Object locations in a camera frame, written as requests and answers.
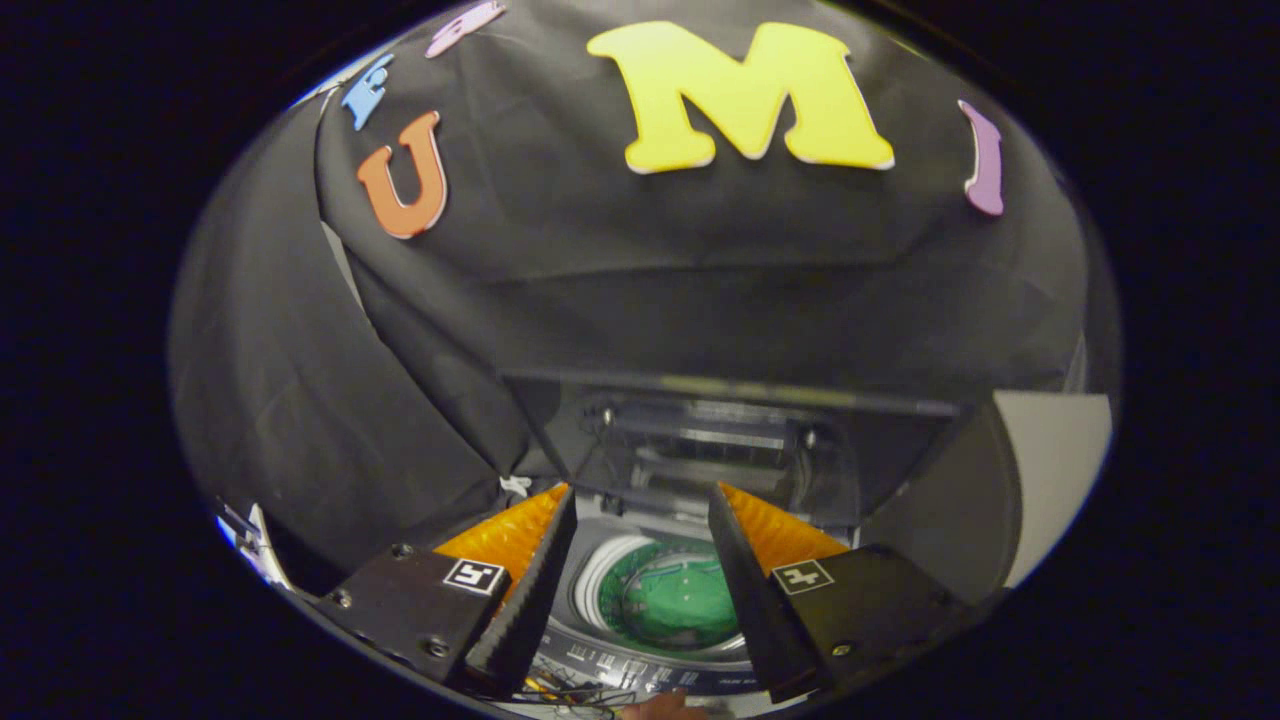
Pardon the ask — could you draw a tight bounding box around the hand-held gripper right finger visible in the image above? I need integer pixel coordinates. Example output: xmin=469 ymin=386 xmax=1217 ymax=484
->
xmin=708 ymin=481 xmax=976 ymax=704

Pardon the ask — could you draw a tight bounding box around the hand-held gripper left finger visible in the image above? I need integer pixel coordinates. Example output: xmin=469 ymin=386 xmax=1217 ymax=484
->
xmin=315 ymin=483 xmax=579 ymax=699

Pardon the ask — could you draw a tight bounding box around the green polo shirt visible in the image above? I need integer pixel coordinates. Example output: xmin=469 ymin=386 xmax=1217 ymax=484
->
xmin=600 ymin=540 xmax=746 ymax=651

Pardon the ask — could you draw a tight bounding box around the dark grey washing machine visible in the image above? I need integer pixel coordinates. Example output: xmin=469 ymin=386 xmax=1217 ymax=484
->
xmin=525 ymin=490 xmax=863 ymax=701

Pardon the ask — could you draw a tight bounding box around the white and blue object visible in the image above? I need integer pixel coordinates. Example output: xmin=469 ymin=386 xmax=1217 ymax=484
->
xmin=213 ymin=498 xmax=293 ymax=593

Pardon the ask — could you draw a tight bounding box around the grey cabinet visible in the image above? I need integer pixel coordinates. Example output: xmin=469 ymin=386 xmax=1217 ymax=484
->
xmin=865 ymin=390 xmax=1113 ymax=606

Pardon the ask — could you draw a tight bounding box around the black backdrop cloth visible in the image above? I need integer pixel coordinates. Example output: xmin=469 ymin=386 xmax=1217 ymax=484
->
xmin=170 ymin=0 xmax=1111 ymax=591

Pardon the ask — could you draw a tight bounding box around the black cable bundle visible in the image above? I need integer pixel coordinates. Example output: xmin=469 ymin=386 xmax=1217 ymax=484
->
xmin=520 ymin=675 xmax=643 ymax=709

